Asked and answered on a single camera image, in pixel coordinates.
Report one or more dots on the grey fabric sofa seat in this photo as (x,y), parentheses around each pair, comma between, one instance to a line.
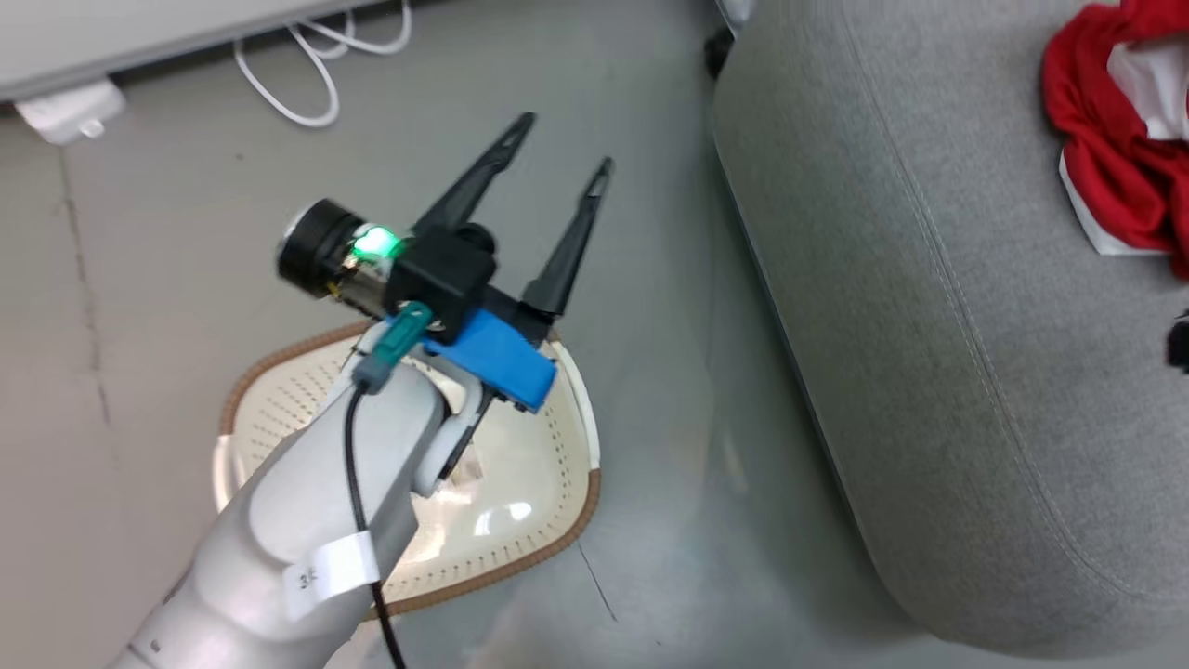
(929,279)

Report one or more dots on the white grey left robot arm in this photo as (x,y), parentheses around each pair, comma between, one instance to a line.
(297,502)

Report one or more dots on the red garment with white trim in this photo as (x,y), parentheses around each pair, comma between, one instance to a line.
(1105,167)

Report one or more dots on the white power strip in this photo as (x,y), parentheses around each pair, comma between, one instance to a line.
(70,111)

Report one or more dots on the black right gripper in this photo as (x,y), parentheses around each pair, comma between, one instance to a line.
(1180,344)

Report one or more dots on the white perforated laundry basket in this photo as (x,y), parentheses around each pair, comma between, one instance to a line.
(520,502)

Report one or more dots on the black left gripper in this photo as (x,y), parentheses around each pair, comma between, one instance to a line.
(441,274)

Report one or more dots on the white paper label on arm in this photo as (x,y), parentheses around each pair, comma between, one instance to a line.
(330,576)

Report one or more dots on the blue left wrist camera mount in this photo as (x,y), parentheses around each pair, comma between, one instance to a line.
(497,358)

